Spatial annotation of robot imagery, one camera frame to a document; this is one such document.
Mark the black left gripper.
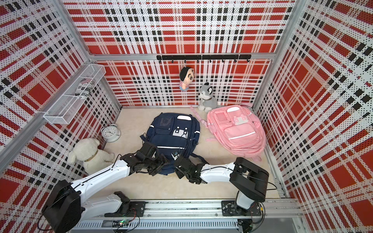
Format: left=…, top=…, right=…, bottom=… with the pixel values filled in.
left=143, top=153, right=171, bottom=176

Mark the navy blue backpack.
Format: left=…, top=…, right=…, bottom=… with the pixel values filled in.
left=140, top=113, right=200, bottom=175

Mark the pink school backpack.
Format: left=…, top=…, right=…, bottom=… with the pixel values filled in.
left=190, top=105, right=266, bottom=162

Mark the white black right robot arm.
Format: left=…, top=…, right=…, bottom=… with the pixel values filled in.
left=173, top=156, right=277, bottom=216

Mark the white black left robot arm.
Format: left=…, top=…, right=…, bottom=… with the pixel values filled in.
left=41, top=142, right=169, bottom=233

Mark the white alarm clock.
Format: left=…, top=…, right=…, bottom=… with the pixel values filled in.
left=101, top=124, right=121, bottom=143

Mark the cream teddy bear plush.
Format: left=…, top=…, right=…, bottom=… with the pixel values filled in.
left=67, top=138, right=115, bottom=175

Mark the green circuit board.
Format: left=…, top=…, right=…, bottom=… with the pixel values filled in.
left=101, top=219, right=131, bottom=228

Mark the grey white husky plush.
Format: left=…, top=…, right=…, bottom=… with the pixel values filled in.
left=198, top=82, right=218, bottom=113

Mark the cartoon boy doll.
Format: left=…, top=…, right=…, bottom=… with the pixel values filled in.
left=179, top=67, right=194, bottom=91

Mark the striped can on shelf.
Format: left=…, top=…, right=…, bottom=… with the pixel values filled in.
left=75, top=78, right=94, bottom=99

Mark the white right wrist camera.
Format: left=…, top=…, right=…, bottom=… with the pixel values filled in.
left=171, top=150, right=182, bottom=161

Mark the white wire mesh shelf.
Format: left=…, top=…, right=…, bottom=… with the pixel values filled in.
left=43, top=64, right=106, bottom=125

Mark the black wall hook rail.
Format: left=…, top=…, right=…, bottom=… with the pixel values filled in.
left=156, top=54, right=252, bottom=62

